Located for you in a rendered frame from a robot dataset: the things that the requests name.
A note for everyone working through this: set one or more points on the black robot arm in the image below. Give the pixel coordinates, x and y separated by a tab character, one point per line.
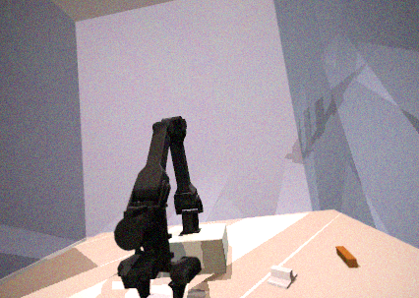
145	215

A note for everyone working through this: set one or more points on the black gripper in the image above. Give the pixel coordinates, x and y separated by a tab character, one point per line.
181	273

